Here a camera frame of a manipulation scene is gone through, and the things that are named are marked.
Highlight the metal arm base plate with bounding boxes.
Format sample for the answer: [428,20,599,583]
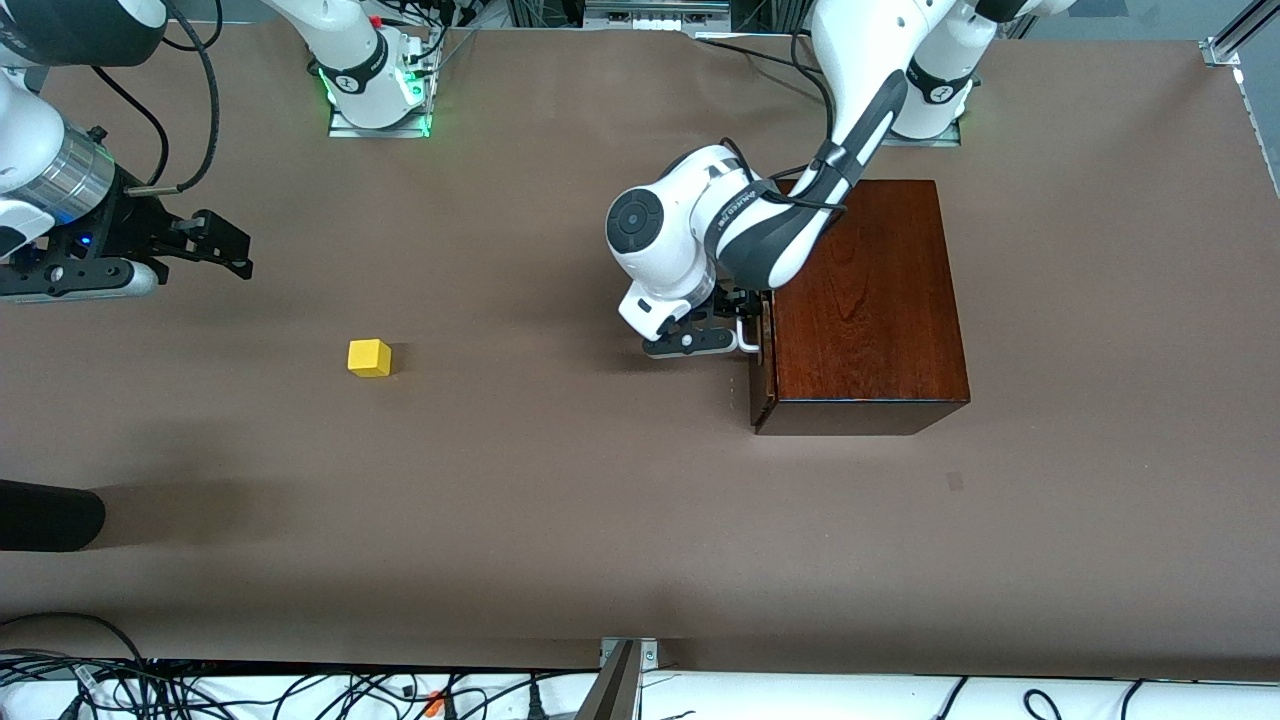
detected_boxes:
[328,40,433,139]
[880,118,963,148]

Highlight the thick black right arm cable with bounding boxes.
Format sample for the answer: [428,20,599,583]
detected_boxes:
[125,0,221,196]

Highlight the dark brown wooden cabinet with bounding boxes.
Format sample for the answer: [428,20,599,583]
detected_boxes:
[752,180,971,436]

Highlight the yellow block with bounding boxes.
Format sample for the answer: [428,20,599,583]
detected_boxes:
[347,338,393,379]

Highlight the wooden drawer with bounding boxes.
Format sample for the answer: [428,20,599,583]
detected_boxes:
[750,290,779,429]

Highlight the aluminium frame profile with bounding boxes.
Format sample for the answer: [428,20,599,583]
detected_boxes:
[1205,0,1280,69]

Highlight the white power strip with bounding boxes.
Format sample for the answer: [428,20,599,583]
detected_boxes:
[583,0,733,33]

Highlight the black cable on table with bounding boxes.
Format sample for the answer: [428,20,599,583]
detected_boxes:
[695,32,831,81]

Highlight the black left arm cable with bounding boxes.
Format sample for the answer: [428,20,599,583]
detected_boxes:
[720,30,851,213]

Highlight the black rounded object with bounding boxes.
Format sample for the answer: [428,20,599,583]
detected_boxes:
[0,478,107,553]

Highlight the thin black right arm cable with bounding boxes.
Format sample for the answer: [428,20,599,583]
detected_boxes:
[90,65,171,186]

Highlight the grey metal post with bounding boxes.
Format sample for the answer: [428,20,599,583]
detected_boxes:
[575,640,641,720]

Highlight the tangled black cables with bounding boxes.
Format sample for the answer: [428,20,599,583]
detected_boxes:
[0,612,601,720]

